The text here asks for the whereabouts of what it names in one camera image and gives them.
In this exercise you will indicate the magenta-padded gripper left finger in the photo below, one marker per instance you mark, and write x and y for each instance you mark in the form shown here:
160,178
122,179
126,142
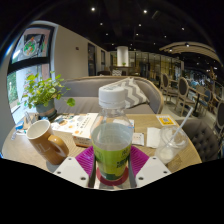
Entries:
84,161

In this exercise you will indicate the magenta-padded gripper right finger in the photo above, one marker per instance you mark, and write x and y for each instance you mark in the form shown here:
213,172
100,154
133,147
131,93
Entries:
140,161

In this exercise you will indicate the clear green-labelled drink bottle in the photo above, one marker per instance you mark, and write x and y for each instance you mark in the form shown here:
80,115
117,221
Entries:
111,146

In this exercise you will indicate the white paper napkin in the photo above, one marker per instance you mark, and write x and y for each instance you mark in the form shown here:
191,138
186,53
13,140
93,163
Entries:
153,137

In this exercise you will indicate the clear plastic cup with straw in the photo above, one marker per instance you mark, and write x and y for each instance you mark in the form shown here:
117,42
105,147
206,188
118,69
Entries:
170,146

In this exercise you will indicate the white printed book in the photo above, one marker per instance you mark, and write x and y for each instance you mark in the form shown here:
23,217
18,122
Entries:
80,125

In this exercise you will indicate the brown paper-look mug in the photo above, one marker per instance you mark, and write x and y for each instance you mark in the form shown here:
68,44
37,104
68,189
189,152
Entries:
50,146

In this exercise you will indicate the yellow square card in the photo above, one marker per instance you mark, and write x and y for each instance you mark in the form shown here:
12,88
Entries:
166,120

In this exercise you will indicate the grey curved sofa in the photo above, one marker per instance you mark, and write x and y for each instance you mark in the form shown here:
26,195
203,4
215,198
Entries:
83,100

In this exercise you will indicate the dark grey tufted armchair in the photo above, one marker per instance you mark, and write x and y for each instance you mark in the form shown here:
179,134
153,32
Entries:
200,133

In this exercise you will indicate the wooden card stand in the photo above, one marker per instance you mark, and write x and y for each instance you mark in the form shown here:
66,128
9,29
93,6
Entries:
30,120

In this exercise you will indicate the grey white zigzag pillow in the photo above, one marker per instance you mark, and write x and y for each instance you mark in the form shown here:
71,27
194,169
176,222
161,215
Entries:
133,93

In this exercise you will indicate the small blue card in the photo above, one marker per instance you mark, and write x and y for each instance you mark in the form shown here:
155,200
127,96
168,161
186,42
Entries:
20,126

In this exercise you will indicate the green potted plant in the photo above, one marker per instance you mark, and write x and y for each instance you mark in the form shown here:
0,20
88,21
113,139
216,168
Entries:
43,91

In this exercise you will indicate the group of dining chairs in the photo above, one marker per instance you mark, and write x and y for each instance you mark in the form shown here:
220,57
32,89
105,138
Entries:
182,90

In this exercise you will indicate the colourful window poster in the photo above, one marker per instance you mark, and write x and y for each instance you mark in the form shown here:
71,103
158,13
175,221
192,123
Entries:
31,45

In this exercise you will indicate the group of ceiling lights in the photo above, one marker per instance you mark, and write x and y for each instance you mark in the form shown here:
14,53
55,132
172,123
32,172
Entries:
93,9

